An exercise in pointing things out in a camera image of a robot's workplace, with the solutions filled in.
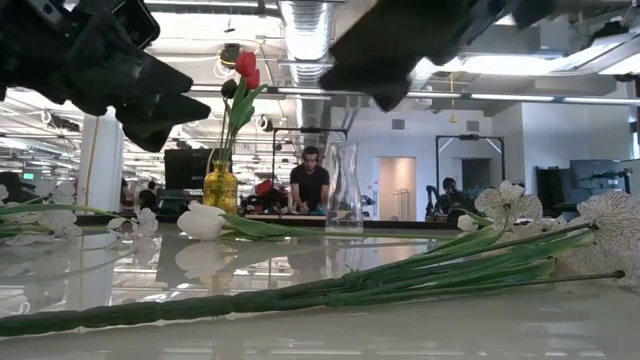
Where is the red tulip bunch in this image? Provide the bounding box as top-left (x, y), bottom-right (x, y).
top-left (205, 49), bottom-right (270, 164)

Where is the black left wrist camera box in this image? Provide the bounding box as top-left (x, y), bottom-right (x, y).
top-left (84, 0), bottom-right (162, 50)

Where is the black metal frame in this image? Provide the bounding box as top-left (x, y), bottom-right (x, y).
top-left (272, 127), bottom-right (350, 216)
top-left (435, 133), bottom-right (506, 217)

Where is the person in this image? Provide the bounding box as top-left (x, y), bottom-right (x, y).
top-left (138, 180), bottom-right (159, 211)
top-left (289, 145), bottom-right (331, 214)
top-left (437, 177), bottom-right (471, 219)

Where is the white blossom spray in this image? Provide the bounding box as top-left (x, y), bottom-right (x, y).
top-left (0, 179), bottom-right (161, 246)

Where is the pale door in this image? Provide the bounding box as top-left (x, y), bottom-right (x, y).
top-left (378, 156), bottom-right (418, 222)

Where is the grey wall monitor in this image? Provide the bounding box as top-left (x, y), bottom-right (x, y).
top-left (569, 159), bottom-right (626, 190)

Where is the black monitor screen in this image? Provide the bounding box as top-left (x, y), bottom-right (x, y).
top-left (164, 148), bottom-right (234, 191)

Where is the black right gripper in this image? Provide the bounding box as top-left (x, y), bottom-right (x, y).
top-left (319, 0), bottom-right (501, 112)

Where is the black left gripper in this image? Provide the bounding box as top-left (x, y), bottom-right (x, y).
top-left (0, 14), bottom-right (211, 153)

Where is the white column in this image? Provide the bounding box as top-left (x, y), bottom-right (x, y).
top-left (77, 107), bottom-right (126, 214)

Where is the small white tulip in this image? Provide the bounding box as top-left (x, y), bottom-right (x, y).
top-left (456, 210), bottom-right (496, 234)

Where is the large white tulip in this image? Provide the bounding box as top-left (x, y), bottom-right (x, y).
top-left (176, 200), bottom-right (446, 242)

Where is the clear glass vase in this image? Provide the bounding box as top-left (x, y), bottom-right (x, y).
top-left (324, 140), bottom-right (365, 234)

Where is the silver ribbed air duct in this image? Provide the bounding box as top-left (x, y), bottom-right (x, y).
top-left (278, 0), bottom-right (334, 186)

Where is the long light bar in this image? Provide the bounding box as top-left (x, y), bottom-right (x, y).
top-left (189, 83), bottom-right (640, 106)

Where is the yellow glass vase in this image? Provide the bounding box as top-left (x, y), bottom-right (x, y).
top-left (202, 159), bottom-right (239, 215)

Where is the black ceiling camera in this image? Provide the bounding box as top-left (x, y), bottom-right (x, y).
top-left (219, 43), bottom-right (242, 69)

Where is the white veined flower bunch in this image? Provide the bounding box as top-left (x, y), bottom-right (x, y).
top-left (0, 179), bottom-right (640, 339)

